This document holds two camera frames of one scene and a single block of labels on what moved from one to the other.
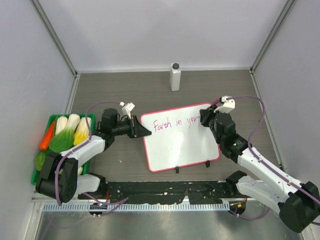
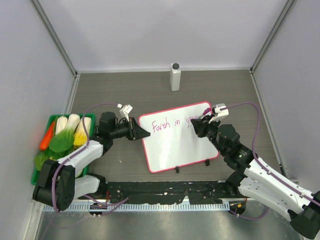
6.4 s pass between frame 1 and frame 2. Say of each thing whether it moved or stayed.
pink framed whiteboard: stayed
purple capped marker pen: moved
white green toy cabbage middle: stayed
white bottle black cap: stayed
